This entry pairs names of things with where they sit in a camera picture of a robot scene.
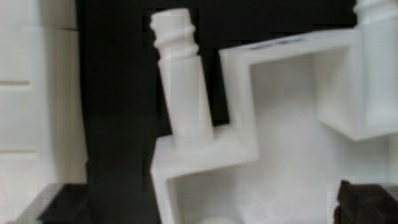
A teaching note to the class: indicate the white chair seat part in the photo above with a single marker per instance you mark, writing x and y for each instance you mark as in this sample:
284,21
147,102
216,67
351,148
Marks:
252,173

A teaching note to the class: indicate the white U-shaped boundary frame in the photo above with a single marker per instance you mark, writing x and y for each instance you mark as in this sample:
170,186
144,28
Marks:
42,152

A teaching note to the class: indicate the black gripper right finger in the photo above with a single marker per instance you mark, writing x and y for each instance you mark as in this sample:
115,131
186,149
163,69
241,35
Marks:
366,204

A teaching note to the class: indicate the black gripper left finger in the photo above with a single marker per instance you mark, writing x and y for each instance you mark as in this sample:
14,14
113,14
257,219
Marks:
58,206

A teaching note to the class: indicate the white chair leg block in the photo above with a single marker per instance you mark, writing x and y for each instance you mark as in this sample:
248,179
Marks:
357,74

